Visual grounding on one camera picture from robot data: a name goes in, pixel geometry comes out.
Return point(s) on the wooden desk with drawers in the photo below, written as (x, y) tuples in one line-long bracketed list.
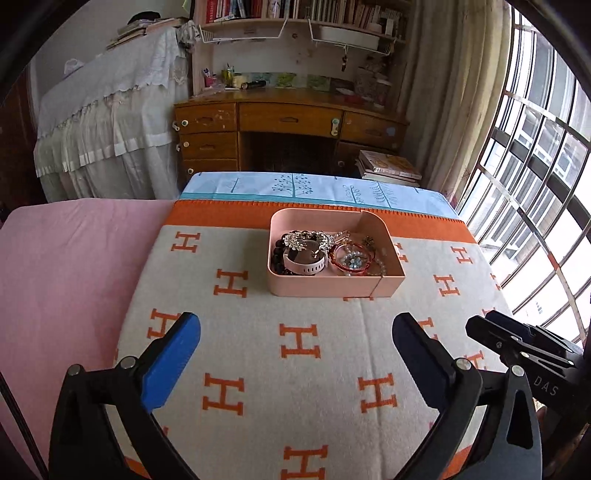
[(286, 117)]

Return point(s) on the white lace cover cloth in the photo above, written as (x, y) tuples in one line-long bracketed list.
[(111, 115)]

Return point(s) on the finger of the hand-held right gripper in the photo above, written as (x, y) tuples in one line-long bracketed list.
[(489, 337), (512, 325)]

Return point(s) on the floral patterned box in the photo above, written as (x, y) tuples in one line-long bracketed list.
[(371, 85)]

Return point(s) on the stack of books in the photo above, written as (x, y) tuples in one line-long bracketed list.
[(390, 167)]

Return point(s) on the beige curtain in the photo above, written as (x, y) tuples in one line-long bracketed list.
[(452, 92)]

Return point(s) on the blue tree print sheet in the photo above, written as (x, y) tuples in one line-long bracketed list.
[(323, 187)]

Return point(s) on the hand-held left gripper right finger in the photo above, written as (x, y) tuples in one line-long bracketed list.
[(415, 360)]

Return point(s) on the pink smartwatch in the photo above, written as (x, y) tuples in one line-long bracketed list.
[(302, 267)]

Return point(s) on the orange patterned blanket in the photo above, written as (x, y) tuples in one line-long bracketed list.
[(258, 360)]

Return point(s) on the black flashlight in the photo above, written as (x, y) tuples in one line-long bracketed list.
[(254, 85)]

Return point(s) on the row of shelf books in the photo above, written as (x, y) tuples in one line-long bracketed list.
[(304, 9)]

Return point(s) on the pink bed sheet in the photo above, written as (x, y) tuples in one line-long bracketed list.
[(69, 286)]

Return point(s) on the blue flower brooch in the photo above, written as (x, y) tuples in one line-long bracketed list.
[(355, 263)]

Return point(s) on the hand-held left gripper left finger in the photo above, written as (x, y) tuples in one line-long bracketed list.
[(175, 355)]

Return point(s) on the pink storage box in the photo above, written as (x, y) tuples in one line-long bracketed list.
[(323, 286)]

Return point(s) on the metal window grille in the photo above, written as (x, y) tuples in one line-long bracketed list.
[(531, 184)]

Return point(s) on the silver leaf hair comb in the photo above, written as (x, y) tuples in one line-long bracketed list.
[(295, 240)]

